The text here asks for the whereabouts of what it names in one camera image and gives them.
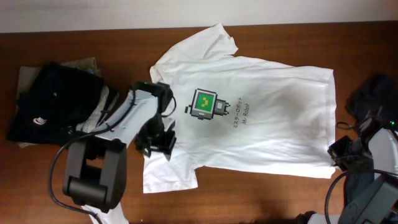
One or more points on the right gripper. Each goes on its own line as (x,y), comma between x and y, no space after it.
(334,151)

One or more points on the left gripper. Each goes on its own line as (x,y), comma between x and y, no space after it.
(166,147)

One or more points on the white robot print t-shirt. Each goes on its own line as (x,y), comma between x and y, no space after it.
(241,113)

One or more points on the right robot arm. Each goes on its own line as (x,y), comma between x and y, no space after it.
(369,169)

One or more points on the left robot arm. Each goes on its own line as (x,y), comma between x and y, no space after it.
(96,169)

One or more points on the grey patterned folded garment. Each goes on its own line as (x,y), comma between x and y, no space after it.
(108,99)

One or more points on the dark Nike t-shirt pile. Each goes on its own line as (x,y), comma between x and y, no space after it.
(380,91)

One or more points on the black Nike folded garment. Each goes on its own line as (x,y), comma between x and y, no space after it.
(53,105)

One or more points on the beige folded garment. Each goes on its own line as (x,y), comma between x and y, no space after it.
(26,74)

